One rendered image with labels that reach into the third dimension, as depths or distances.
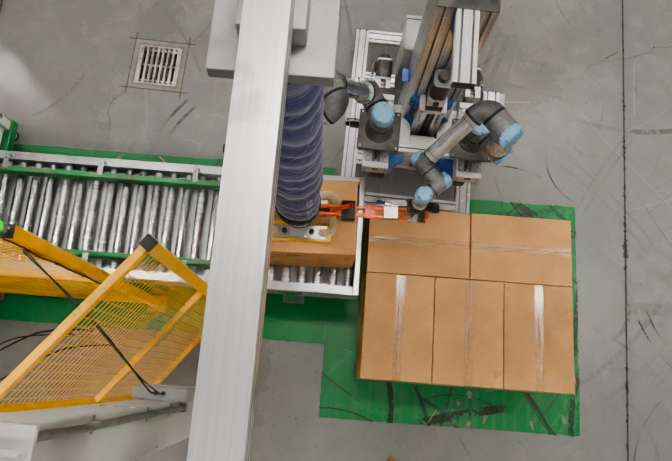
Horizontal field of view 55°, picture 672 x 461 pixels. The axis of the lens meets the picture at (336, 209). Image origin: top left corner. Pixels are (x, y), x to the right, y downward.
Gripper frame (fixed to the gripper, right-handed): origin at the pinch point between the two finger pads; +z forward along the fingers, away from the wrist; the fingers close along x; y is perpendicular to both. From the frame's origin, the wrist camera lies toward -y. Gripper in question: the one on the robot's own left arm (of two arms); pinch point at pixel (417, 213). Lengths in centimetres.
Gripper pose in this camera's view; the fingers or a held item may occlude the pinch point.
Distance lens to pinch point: 329.7
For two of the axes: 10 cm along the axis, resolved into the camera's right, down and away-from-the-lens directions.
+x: -0.4, 9.6, -2.6
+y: -10.0, -0.5, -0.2
